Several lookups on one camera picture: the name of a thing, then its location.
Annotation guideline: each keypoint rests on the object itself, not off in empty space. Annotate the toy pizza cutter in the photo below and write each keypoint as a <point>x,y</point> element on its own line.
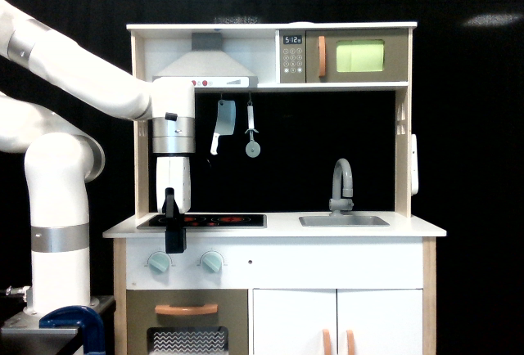
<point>252,147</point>

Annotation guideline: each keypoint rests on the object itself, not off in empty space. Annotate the white cabinet door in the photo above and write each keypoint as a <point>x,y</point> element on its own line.
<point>294,321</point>
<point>379,321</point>

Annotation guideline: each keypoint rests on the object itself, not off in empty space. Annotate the black toy cooktop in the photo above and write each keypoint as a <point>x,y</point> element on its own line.
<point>232,220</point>

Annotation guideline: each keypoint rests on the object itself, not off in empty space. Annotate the right white cabinet door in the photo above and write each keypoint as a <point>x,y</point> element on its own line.
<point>379,321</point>

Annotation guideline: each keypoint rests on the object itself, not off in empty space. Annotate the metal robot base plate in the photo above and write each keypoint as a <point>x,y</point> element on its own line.
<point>20,334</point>

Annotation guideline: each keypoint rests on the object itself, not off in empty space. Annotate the mint knob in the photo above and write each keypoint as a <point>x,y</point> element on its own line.
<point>213,261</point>
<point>159,262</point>

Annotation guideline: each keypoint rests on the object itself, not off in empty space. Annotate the grey toy sink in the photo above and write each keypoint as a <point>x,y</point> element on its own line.
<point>343,221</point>

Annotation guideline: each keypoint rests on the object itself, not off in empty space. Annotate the wooden toy kitchen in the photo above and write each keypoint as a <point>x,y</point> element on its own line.
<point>284,255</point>

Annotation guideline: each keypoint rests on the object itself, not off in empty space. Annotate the white side-mounted holder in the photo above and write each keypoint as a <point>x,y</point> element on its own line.
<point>414,165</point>

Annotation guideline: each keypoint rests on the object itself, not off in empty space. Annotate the right mint knob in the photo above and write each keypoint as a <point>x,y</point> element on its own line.
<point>213,261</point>

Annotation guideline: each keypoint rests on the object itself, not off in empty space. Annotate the white range hood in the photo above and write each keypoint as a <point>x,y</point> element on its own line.
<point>207,65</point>

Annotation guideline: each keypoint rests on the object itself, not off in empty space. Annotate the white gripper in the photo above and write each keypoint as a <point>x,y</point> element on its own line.
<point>173,197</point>

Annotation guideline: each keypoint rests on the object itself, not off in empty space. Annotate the toy cleaver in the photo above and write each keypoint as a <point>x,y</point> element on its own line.
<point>225,123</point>

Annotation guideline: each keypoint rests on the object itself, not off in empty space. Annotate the left mint knob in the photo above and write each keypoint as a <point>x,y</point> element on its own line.
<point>159,262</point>

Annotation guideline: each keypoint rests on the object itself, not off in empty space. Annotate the lower toy oven door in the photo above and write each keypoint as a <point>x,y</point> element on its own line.
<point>187,322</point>

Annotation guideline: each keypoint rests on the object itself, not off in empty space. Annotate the grey toy faucet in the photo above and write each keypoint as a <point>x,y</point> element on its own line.
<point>342,188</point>

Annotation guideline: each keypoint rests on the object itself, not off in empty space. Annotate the microwave keypad panel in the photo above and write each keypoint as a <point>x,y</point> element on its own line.
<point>292,51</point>

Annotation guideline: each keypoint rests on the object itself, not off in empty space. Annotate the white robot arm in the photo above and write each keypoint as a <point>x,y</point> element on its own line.
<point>60,159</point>

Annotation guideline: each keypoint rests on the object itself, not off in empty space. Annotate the left white cabinet door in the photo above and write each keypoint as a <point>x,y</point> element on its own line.
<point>294,321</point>

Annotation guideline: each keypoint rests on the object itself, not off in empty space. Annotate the blue clamp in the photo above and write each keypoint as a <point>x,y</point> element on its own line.
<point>85,319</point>

